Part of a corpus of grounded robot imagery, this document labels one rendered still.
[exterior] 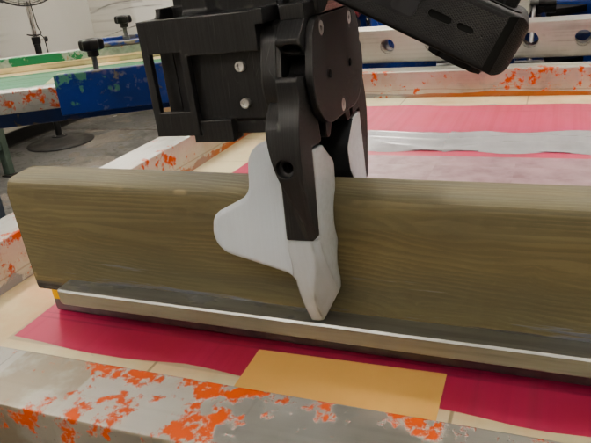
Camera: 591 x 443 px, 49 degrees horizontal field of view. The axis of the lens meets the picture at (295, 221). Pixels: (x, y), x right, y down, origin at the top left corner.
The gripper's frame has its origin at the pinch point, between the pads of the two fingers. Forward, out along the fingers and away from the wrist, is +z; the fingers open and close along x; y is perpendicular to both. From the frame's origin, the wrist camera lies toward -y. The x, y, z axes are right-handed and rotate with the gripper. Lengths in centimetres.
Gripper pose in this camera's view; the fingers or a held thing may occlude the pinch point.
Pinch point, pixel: (343, 276)
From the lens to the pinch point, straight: 33.7
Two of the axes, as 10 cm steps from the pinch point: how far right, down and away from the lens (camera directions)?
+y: -9.2, -0.3, 3.8
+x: -3.6, 3.8, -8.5
